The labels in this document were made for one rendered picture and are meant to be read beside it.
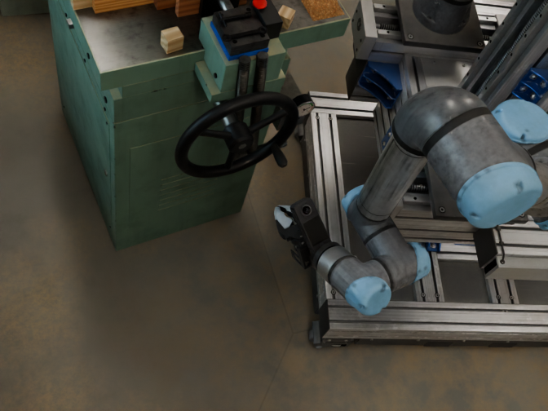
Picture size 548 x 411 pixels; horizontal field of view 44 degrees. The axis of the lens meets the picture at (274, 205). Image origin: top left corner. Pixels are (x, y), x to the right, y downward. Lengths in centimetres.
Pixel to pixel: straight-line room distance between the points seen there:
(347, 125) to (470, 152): 137
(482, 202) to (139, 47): 81
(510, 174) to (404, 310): 112
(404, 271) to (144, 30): 74
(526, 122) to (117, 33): 86
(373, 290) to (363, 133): 114
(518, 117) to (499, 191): 47
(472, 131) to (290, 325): 131
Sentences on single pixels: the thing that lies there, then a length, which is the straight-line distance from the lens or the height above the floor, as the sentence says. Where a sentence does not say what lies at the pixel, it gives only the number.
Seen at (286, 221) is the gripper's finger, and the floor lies 75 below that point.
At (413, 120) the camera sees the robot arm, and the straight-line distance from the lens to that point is 105.
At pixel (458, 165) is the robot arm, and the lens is 100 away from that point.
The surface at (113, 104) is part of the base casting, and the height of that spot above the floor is 78.
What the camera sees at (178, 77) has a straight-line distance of 153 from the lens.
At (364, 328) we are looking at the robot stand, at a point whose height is 23.
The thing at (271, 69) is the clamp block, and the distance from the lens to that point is 147.
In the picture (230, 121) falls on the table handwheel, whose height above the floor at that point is 83.
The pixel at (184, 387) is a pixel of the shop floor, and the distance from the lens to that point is 208.
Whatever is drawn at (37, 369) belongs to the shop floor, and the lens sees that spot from 211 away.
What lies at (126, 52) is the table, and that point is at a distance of 147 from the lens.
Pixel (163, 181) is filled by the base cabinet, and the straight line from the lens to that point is 190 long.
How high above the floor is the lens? 202
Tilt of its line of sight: 60 degrees down
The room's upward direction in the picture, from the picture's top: 23 degrees clockwise
